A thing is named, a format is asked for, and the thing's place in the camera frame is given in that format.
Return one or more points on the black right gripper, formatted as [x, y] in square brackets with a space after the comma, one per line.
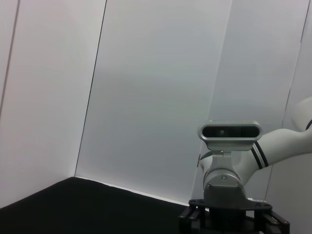
[228, 219]

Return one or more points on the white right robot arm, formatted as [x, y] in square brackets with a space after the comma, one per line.
[280, 146]

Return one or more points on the black tablecloth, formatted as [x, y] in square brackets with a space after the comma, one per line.
[85, 209]

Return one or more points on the silver right camera mount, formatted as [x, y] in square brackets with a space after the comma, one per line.
[224, 187]

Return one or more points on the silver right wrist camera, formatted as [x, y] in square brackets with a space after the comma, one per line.
[229, 143]

